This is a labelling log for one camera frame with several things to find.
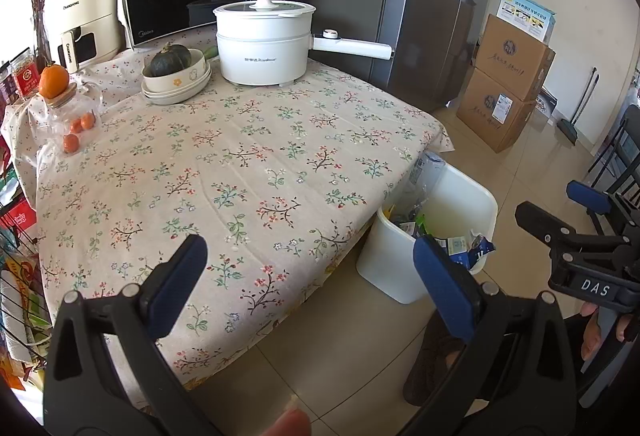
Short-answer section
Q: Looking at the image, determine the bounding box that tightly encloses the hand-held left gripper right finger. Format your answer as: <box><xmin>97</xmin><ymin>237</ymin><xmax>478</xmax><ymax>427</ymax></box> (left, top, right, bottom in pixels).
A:
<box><xmin>400</xmin><ymin>235</ymin><xmax>583</xmax><ymax>436</ymax></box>

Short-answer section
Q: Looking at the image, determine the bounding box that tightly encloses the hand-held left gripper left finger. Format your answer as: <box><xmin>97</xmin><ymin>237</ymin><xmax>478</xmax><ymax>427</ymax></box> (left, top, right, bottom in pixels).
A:
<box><xmin>42</xmin><ymin>234</ymin><xmax>221</xmax><ymax>436</ymax></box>

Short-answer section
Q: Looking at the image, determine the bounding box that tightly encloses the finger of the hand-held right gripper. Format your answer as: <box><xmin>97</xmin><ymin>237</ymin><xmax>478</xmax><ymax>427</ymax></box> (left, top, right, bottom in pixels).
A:
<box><xmin>566</xmin><ymin>181</ymin><xmax>640</xmax><ymax>241</ymax></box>
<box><xmin>515</xmin><ymin>201</ymin><xmax>632</xmax><ymax>267</ymax></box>

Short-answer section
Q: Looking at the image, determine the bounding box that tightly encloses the blue paper box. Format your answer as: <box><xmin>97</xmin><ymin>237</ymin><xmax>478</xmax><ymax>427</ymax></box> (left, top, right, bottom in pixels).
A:
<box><xmin>447</xmin><ymin>231</ymin><xmax>496</xmax><ymax>271</ymax></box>

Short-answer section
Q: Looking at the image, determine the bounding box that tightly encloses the white plastic bin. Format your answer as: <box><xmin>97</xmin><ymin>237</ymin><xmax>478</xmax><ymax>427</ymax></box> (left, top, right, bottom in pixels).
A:
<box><xmin>356</xmin><ymin>164</ymin><xmax>498</xmax><ymax>304</ymax></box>

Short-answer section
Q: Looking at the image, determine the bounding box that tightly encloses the clear plastic bottle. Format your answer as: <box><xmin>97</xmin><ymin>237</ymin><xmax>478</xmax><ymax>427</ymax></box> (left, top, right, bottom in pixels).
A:
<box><xmin>400</xmin><ymin>151</ymin><xmax>446</xmax><ymax>223</ymax></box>

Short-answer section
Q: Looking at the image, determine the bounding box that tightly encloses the person's right hand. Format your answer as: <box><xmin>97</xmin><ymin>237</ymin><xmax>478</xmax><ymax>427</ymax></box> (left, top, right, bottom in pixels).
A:
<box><xmin>580</xmin><ymin>303</ymin><xmax>632</xmax><ymax>363</ymax></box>

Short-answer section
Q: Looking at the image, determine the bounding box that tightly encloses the person's left hand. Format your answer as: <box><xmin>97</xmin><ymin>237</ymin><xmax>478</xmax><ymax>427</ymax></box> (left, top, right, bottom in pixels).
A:
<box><xmin>255</xmin><ymin>408</ymin><xmax>313</xmax><ymax>436</ymax></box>

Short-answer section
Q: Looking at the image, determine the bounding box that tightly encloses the black chair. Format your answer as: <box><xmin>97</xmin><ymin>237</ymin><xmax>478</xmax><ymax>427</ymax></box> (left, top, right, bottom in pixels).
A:
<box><xmin>585</xmin><ymin>104</ymin><xmax>640</xmax><ymax>237</ymax></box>

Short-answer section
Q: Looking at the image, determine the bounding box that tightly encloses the broom with dustpan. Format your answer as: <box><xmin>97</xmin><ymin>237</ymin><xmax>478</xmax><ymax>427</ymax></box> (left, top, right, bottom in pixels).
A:
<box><xmin>556</xmin><ymin>66</ymin><xmax>599</xmax><ymax>145</ymax></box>

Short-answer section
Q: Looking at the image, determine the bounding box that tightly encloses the brown slipper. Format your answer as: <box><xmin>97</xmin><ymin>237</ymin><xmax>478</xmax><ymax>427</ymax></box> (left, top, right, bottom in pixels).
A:
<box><xmin>402</xmin><ymin>316</ymin><xmax>467</xmax><ymax>408</ymax></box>

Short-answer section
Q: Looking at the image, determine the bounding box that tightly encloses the small dark box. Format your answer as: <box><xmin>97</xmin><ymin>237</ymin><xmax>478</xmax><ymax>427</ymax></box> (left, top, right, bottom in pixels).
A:
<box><xmin>532</xmin><ymin>88</ymin><xmax>559</xmax><ymax>125</ymax></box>

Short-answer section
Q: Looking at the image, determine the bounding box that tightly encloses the brown cardboard box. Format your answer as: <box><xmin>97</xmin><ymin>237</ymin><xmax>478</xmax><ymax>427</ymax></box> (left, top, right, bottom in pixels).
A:
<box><xmin>472</xmin><ymin>14</ymin><xmax>556</xmax><ymax>102</ymax></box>
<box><xmin>456</xmin><ymin>67</ymin><xmax>536</xmax><ymax>153</ymax></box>

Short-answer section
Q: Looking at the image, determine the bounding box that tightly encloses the red flat box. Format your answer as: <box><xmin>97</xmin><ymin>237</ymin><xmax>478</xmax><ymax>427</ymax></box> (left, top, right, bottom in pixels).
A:
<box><xmin>0</xmin><ymin>201</ymin><xmax>38</xmax><ymax>231</ymax></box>

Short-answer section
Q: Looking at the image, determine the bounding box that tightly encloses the blue white printed box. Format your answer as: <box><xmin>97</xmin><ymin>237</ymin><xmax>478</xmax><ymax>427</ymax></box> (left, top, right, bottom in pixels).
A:
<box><xmin>496</xmin><ymin>0</ymin><xmax>557</xmax><ymax>44</ymax></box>

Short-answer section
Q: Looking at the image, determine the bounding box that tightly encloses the cream flower print bowl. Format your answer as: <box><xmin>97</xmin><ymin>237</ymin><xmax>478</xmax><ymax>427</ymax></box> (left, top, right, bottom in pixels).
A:
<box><xmin>142</xmin><ymin>48</ymin><xmax>207</xmax><ymax>92</ymax></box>

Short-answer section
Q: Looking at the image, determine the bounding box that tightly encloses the glass jar with cork lid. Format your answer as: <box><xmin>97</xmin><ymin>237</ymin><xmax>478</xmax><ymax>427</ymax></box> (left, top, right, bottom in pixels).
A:
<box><xmin>32</xmin><ymin>83</ymin><xmax>103</xmax><ymax>153</ymax></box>

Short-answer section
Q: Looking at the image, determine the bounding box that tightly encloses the dark green pumpkin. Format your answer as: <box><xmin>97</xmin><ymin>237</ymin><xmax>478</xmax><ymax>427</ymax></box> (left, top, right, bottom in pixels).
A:
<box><xmin>150</xmin><ymin>43</ymin><xmax>192</xmax><ymax>77</ymax></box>

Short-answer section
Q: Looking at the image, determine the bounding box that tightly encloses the large orange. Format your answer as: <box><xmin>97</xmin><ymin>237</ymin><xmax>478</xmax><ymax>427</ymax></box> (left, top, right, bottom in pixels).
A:
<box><xmin>38</xmin><ymin>64</ymin><xmax>69</xmax><ymax>99</ymax></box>

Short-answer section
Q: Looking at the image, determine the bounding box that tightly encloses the white electric pot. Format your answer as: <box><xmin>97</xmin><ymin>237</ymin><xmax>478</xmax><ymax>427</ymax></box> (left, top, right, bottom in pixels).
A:
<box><xmin>213</xmin><ymin>0</ymin><xmax>393</xmax><ymax>85</ymax></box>

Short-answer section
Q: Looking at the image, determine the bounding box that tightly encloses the grey refrigerator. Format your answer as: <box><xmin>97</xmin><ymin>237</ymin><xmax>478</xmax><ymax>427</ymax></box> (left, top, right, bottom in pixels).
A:
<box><xmin>305</xmin><ymin>0</ymin><xmax>501</xmax><ymax>111</ymax></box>

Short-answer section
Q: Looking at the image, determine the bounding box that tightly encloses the red label jar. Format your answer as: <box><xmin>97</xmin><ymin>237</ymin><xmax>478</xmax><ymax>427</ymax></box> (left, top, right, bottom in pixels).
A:
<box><xmin>12</xmin><ymin>53</ymin><xmax>42</xmax><ymax>96</ymax></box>

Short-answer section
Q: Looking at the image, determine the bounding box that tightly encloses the glass vase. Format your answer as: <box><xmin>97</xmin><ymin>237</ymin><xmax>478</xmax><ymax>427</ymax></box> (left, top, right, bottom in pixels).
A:
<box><xmin>32</xmin><ymin>12</ymin><xmax>54</xmax><ymax>66</ymax></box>

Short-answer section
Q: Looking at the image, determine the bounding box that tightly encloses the glass pot lid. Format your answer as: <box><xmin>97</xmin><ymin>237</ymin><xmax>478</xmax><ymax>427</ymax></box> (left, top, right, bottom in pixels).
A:
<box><xmin>213</xmin><ymin>0</ymin><xmax>317</xmax><ymax>17</ymax></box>

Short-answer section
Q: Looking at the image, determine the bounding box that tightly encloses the cream air fryer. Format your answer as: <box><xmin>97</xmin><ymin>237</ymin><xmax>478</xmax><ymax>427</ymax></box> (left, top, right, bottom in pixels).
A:
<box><xmin>50</xmin><ymin>0</ymin><xmax>126</xmax><ymax>70</ymax></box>

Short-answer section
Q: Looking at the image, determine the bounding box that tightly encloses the black wire rack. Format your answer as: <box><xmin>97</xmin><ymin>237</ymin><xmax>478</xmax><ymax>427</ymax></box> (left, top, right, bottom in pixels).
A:
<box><xmin>0</xmin><ymin>196</ymin><xmax>56</xmax><ymax>367</ymax></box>

